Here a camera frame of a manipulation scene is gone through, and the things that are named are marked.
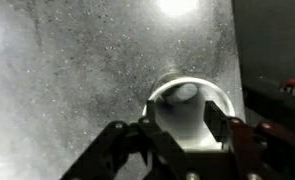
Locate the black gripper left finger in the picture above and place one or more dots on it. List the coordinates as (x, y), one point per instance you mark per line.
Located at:
(120, 146)

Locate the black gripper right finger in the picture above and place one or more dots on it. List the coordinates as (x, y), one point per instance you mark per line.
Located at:
(260, 150)

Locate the white cup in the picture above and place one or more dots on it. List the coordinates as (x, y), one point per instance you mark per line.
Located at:
(187, 123)

